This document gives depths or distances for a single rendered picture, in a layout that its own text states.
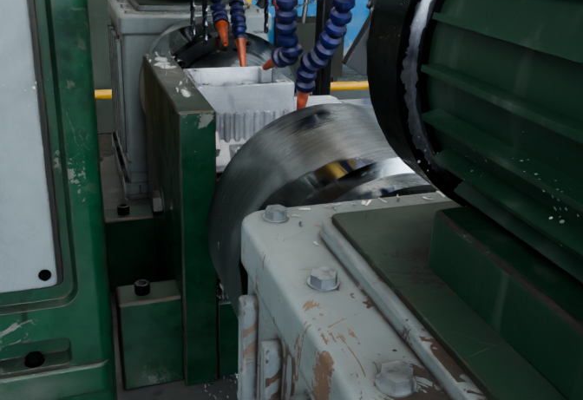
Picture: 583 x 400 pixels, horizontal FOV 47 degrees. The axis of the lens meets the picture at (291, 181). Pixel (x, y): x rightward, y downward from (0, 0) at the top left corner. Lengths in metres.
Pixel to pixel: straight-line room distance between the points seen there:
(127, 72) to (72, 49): 0.64
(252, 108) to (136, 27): 0.49
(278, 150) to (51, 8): 0.23
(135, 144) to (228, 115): 0.52
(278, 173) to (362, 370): 0.30
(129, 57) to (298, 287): 0.97
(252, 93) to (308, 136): 0.24
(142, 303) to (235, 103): 0.26
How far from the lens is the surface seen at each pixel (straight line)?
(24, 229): 0.70
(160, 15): 1.27
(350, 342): 0.31
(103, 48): 3.94
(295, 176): 0.54
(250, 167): 0.61
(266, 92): 0.82
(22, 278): 0.72
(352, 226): 0.38
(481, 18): 0.29
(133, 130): 1.31
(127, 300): 0.80
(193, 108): 0.71
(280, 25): 0.70
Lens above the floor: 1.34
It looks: 22 degrees down
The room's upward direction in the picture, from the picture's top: 2 degrees clockwise
